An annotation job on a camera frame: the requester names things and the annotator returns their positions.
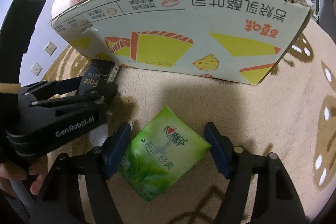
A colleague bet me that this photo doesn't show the black Face tissue pack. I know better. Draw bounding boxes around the black Face tissue pack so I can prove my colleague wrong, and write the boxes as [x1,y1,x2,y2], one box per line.
[76,59,120,95]

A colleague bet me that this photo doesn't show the green tea tissue pack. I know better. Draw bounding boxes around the green tea tissue pack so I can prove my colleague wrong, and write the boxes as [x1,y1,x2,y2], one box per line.
[118,107,211,202]

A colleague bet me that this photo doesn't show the left hand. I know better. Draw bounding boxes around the left hand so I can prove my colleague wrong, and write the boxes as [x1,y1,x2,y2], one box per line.
[1,156,48,198]

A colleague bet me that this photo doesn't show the printed cardboard box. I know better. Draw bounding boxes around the printed cardboard box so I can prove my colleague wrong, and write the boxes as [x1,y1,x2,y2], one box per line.
[50,0,312,85]

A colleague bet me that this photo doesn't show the lower wall socket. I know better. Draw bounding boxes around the lower wall socket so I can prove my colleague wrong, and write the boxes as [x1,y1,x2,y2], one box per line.
[30,63,43,76]

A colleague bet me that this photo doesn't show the wall socket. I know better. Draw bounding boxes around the wall socket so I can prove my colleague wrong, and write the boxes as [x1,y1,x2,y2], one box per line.
[30,63,43,76]
[44,41,57,56]

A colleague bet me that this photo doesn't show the upper wall socket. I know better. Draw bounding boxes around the upper wall socket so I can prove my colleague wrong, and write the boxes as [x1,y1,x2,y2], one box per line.
[44,41,57,56]

